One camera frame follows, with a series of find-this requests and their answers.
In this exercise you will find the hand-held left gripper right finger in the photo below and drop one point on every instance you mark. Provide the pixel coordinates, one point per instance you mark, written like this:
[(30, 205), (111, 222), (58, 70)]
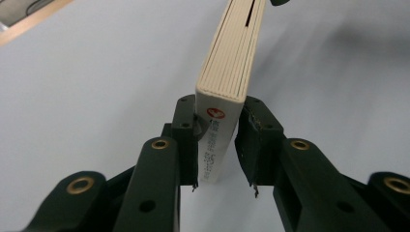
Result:
[(290, 180)]

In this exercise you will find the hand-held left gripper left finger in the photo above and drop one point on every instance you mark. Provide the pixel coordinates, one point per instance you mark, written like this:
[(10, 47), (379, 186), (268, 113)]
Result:
[(154, 180)]

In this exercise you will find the caterpillar picture book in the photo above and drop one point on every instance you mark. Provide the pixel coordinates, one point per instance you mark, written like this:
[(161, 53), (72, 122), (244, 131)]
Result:
[(229, 64)]

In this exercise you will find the wooden table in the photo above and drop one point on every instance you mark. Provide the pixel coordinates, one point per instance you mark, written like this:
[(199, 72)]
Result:
[(29, 24)]

